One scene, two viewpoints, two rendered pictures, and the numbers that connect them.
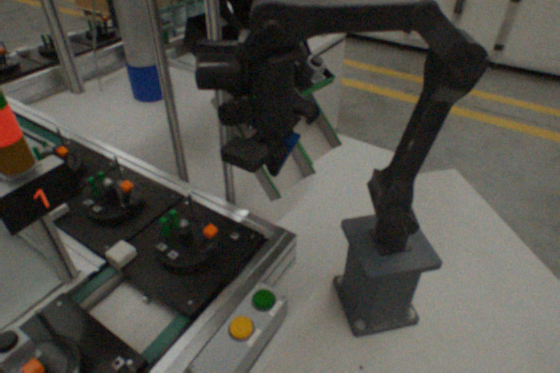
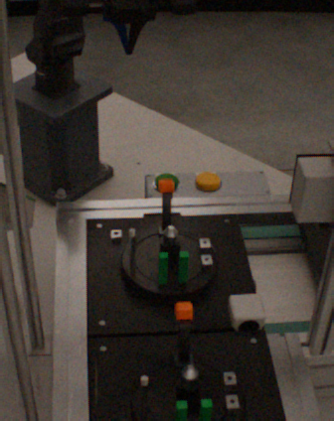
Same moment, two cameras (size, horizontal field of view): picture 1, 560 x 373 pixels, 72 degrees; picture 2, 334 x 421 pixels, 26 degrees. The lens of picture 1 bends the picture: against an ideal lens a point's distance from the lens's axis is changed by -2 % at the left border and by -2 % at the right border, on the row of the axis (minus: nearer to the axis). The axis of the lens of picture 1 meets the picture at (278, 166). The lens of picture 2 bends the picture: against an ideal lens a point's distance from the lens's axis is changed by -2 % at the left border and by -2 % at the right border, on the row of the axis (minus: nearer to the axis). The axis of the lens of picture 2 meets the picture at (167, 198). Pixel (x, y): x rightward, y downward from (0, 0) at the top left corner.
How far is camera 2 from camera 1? 132 cm
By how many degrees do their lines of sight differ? 91
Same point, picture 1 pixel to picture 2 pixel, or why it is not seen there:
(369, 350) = (117, 164)
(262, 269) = (132, 203)
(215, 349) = (241, 188)
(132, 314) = (273, 292)
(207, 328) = (232, 203)
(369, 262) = (95, 88)
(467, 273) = not seen: outside the picture
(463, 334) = not seen: hidden behind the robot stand
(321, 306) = not seen: hidden behind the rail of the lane
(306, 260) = (50, 239)
